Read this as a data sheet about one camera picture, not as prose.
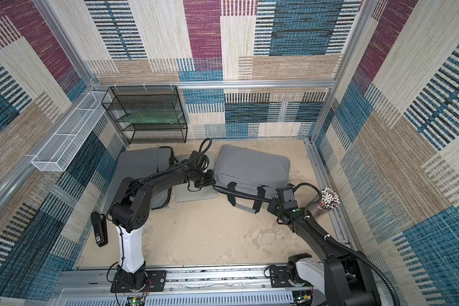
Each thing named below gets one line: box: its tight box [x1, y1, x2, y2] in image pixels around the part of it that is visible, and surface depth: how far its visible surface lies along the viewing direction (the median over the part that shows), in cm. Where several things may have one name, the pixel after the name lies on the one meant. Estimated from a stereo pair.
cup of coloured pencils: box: [311, 187, 341, 217], surface depth 76 cm
